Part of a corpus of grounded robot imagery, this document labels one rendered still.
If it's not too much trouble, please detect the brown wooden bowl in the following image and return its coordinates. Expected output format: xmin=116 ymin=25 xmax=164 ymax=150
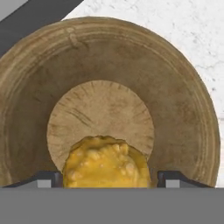
xmin=0 ymin=16 xmax=221 ymax=188

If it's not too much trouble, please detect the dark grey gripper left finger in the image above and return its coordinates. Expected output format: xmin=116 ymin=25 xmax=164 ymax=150
xmin=3 ymin=171 xmax=64 ymax=189

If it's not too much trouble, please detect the yellow bumpy squash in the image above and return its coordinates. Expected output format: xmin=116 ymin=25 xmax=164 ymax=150
xmin=62 ymin=135 xmax=152 ymax=189

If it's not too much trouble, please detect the dark grey sink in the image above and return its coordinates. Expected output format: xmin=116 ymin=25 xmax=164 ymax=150
xmin=0 ymin=0 xmax=85 ymax=58

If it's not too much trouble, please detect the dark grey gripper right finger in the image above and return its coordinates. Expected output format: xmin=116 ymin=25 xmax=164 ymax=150
xmin=157 ymin=170 xmax=214 ymax=189

